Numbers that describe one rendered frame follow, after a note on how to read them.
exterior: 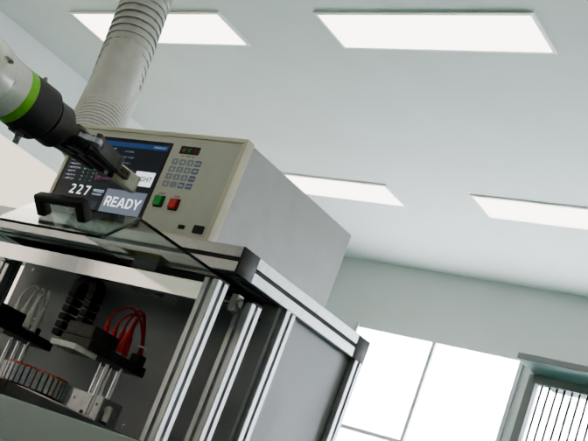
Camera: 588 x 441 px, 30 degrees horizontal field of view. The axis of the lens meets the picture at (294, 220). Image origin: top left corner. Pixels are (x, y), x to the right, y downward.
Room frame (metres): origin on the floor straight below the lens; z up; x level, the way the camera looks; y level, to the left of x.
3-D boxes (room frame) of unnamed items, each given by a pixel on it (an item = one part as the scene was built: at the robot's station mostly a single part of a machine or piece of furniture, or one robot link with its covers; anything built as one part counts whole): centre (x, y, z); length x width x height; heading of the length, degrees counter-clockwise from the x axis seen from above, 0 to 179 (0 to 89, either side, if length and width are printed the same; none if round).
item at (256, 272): (2.09, 0.18, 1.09); 0.68 x 0.44 x 0.05; 51
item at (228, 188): (2.09, 0.17, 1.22); 0.44 x 0.39 x 0.20; 51
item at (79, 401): (1.88, 0.20, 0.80); 0.07 x 0.05 x 0.06; 51
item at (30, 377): (1.77, 0.29, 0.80); 0.11 x 0.11 x 0.04
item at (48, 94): (1.63, 0.45, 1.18); 0.09 x 0.06 x 0.12; 51
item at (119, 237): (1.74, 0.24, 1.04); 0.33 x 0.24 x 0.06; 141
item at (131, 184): (1.81, 0.30, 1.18); 0.07 x 0.01 x 0.03; 141
